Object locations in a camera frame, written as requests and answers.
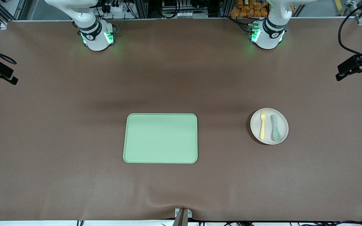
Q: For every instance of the green plastic spoon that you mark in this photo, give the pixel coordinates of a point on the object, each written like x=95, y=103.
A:
x=276, y=135

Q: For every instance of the brown table cover mat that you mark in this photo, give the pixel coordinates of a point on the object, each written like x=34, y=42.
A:
x=231, y=188

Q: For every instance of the beige round plate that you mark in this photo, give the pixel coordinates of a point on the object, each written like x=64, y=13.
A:
x=255, y=125

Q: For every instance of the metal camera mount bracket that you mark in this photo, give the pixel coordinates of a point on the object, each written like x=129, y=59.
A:
x=182, y=216

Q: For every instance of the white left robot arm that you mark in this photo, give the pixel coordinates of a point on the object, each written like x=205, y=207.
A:
x=269, y=37

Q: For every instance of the orange items in bag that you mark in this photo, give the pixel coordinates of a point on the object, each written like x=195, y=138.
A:
x=247, y=9

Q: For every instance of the light green rectangular tray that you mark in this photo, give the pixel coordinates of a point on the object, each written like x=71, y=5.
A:
x=130, y=157

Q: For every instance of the yellow plastic fork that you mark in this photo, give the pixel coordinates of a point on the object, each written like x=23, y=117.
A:
x=262, y=128

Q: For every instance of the white power strip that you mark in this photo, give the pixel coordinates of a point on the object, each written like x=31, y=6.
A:
x=118, y=8

